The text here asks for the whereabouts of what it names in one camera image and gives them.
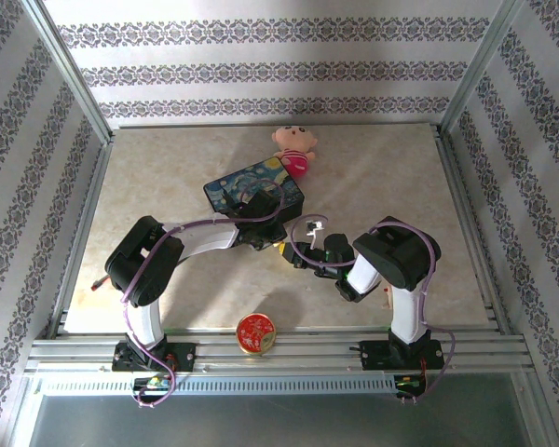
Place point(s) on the starry night print box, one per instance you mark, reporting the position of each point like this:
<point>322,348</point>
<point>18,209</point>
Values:
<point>228,186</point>

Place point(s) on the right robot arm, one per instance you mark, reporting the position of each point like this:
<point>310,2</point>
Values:
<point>400,253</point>

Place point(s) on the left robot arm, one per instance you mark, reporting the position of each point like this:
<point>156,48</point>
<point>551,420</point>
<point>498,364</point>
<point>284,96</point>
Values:
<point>140,261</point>

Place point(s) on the round red gold tin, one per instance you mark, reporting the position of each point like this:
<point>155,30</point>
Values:
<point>256,333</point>

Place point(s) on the pink plush doll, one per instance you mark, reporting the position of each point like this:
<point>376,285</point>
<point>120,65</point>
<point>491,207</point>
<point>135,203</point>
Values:
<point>294,149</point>

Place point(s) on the grey metal panel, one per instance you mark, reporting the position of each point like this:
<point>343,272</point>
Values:
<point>284,423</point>

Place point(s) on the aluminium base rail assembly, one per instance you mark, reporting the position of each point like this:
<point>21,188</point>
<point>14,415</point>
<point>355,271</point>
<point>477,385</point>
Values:
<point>307,349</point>

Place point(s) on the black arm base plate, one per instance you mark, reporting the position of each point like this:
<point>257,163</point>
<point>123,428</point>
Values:
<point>372,356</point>
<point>186,356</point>

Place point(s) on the aluminium side rail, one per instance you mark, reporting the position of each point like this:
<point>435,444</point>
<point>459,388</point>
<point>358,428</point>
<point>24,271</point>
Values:
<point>471,233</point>
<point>83,233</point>

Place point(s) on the aluminium frame post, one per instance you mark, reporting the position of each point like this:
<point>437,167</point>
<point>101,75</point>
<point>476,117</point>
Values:
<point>71,74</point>
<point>479,70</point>

